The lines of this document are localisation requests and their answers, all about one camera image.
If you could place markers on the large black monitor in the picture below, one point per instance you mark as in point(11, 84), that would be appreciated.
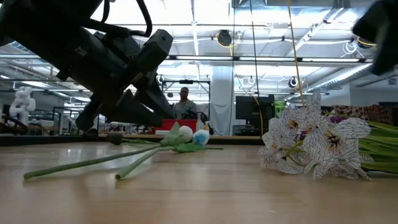
point(248, 107)

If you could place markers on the long ceiling light strip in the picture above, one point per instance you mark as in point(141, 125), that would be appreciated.
point(202, 58)

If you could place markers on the brown patterned cloth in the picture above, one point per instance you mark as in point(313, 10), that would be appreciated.
point(367, 113)

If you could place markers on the person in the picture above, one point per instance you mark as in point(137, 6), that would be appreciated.
point(184, 107)

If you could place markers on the flat white box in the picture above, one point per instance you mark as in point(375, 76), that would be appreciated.
point(161, 132)

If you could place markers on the green glass vase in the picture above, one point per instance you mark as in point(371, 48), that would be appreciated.
point(279, 107)

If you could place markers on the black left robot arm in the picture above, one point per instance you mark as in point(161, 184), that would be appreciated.
point(37, 28)

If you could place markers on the white blue-tipped artificial tulip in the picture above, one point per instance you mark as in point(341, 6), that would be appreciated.
point(201, 137)

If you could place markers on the purple artificial flower bunch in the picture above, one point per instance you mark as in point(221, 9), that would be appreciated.
point(337, 119)

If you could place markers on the white veined flower spray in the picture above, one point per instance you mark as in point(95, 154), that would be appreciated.
point(335, 140)

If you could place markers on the small yellow bottle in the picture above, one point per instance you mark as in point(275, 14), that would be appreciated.
point(207, 126)

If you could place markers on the red plastic bin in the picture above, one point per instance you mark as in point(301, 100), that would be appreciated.
point(161, 124)

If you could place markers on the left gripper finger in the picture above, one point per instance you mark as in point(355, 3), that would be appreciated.
point(154, 49)
point(130, 109)

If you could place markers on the white draped cloth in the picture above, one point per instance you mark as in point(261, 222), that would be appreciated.
point(222, 109)

